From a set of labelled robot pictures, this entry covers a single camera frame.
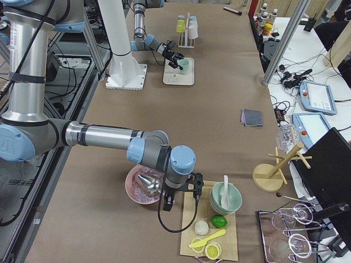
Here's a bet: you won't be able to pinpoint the white ceramic spoon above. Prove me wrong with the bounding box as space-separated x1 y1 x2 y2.
221 175 229 209

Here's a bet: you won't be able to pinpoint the yellow plastic knife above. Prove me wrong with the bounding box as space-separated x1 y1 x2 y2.
188 229 227 248

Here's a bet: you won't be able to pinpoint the white steamed bun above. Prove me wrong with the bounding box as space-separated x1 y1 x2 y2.
194 220 210 236

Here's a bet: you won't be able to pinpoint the yellow cup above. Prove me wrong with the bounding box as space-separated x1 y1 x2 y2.
176 19 186 33

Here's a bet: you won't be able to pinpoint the cream rabbit tray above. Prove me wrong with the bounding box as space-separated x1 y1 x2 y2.
163 57 195 86

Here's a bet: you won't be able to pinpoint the wooden mug tree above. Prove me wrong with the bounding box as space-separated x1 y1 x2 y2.
252 129 312 192

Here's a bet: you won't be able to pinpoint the metal tube with black cap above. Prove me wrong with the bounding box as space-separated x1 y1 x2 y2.
223 7 242 16

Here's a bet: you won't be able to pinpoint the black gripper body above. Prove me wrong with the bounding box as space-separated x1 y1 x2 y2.
162 40 178 64
163 172 204 200

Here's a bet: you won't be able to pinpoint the blue teach pendant near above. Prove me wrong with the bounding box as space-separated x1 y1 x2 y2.
292 112 331 150

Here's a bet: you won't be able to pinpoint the black monitor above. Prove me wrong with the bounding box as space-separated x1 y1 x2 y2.
292 128 350 207

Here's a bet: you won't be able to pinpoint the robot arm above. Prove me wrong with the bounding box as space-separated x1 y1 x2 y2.
131 0 184 70
1 1 203 211

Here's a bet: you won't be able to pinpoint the metal ice scoop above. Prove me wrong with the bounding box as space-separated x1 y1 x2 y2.
136 173 162 197

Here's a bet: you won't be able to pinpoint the blue teach pendant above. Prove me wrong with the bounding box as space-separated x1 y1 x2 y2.
292 112 331 150
299 80 337 116

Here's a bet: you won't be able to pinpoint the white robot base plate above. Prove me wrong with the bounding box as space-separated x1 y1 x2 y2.
106 54 148 90

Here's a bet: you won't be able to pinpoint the lemon half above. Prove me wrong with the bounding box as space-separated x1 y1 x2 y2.
205 242 222 260

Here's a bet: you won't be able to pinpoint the green lime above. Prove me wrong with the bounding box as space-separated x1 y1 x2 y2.
210 215 228 228

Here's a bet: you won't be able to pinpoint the pink cup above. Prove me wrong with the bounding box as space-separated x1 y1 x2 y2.
188 25 199 40

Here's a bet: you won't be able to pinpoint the green cup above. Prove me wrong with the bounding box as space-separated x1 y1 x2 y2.
178 59 190 75

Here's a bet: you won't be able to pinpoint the black tray with glasses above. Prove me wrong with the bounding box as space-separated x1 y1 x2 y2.
256 193 351 263

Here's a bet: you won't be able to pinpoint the wooden cutting board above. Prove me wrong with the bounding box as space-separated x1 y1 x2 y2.
180 181 239 261

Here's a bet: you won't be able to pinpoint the pink bowl with ice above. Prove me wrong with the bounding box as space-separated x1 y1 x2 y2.
125 164 164 204

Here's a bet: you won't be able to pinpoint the cream white cup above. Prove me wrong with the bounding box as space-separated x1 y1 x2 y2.
189 20 198 28

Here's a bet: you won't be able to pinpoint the aluminium frame post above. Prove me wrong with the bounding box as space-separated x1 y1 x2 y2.
262 0 310 86

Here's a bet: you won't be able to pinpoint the white wire cup rack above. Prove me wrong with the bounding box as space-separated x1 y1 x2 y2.
177 12 195 49

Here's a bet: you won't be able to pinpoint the crinkled clear plastic cup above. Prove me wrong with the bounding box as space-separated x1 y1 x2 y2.
276 124 297 152

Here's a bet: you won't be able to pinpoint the folded grey cloth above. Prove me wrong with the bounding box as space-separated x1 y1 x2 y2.
241 108 263 127

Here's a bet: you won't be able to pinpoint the blue teach pendant far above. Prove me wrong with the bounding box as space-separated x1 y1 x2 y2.
299 80 337 116

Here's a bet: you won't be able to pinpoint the stacked green bowls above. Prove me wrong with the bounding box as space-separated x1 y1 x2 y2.
209 181 244 216

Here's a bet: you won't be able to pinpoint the lemon slice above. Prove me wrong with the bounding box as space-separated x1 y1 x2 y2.
191 237 205 254

